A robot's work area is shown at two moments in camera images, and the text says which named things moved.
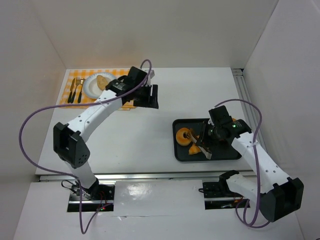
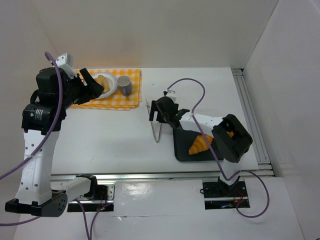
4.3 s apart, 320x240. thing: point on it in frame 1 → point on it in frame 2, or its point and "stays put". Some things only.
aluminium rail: [149, 176] stays put
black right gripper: [203, 132] → [155, 110]
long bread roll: [102, 82] stays put
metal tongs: [207, 153] → [156, 126]
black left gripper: [146, 96] → [81, 88]
